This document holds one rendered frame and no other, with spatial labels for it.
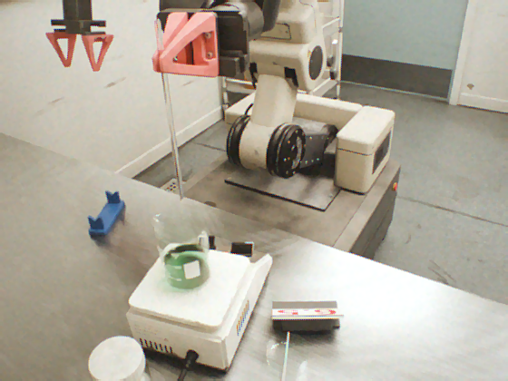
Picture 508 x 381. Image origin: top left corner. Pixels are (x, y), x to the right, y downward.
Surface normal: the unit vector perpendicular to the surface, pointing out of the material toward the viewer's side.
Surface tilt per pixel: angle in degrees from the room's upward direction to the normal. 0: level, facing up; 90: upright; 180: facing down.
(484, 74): 90
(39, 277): 0
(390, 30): 90
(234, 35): 90
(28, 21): 90
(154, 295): 0
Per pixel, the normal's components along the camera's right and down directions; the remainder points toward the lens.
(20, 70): 0.85, 0.25
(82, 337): -0.05, -0.84
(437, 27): -0.53, 0.48
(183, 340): -0.31, 0.53
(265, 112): -0.50, 0.07
